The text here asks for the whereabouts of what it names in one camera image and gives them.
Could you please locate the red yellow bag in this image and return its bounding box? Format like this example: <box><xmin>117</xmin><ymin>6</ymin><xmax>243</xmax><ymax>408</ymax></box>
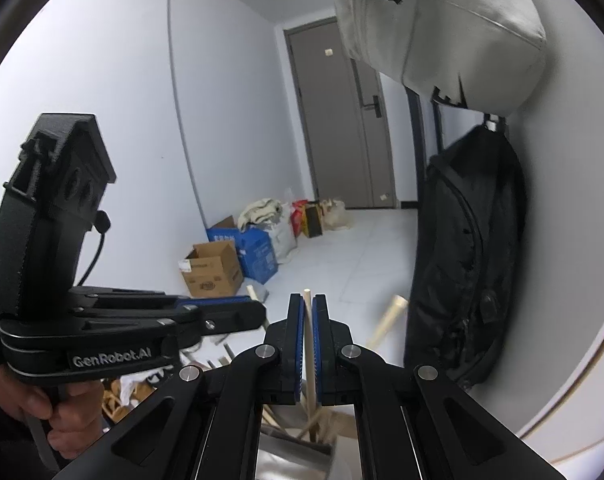
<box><xmin>291</xmin><ymin>200</ymin><xmax>323</xmax><ymax>238</ymax></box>

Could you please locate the grey camera mount box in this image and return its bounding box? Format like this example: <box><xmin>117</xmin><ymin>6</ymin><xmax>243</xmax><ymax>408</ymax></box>
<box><xmin>0</xmin><ymin>113</ymin><xmax>116</xmax><ymax>312</ymax></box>

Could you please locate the short bamboo chopstick middle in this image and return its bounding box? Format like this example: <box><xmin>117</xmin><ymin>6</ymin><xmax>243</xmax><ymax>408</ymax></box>
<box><xmin>247</xmin><ymin>285</ymin><xmax>262</xmax><ymax>302</ymax></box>

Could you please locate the white cloth bag pile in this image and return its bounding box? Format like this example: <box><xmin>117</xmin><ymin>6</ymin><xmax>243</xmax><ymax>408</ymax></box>
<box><xmin>237</xmin><ymin>198</ymin><xmax>297</xmax><ymax>264</ymax></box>

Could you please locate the black cable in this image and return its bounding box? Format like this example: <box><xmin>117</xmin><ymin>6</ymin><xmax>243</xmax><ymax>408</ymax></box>
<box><xmin>74</xmin><ymin>210</ymin><xmax>112</xmax><ymax>287</ymax></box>

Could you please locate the person's left hand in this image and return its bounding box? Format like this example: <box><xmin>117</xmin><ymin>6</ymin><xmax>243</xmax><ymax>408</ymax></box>
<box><xmin>0</xmin><ymin>366</ymin><xmax>104</xmax><ymax>460</ymax></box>

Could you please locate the white utensil holder grey insert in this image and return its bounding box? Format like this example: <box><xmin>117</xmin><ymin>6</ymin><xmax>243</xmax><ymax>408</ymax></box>
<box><xmin>254</xmin><ymin>404</ymin><xmax>363</xmax><ymax>479</ymax></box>

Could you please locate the white hanging bag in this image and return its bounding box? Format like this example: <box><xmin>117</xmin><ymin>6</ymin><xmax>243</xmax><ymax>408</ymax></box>
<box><xmin>334</xmin><ymin>0</ymin><xmax>547</xmax><ymax>116</ymax></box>

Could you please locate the grey door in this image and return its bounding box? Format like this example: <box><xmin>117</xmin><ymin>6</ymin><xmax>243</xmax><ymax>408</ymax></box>
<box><xmin>285</xmin><ymin>18</ymin><xmax>396</xmax><ymax>209</ymax></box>

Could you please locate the cream tote bag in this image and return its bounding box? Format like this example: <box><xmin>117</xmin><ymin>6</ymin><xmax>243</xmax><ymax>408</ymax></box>
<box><xmin>319</xmin><ymin>198</ymin><xmax>352</xmax><ymax>231</ymax></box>

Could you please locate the black backpack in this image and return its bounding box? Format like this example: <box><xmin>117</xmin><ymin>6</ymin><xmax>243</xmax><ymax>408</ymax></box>
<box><xmin>404</xmin><ymin>125</ymin><xmax>527</xmax><ymax>389</ymax></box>

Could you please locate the brown cardboard box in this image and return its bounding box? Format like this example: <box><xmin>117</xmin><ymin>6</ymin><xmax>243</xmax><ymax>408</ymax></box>
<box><xmin>178</xmin><ymin>240</ymin><xmax>243</xmax><ymax>298</ymax></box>

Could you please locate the blue cardboard box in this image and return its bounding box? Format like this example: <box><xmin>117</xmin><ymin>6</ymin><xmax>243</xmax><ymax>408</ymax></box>
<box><xmin>206</xmin><ymin>216</ymin><xmax>278</xmax><ymax>285</ymax></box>

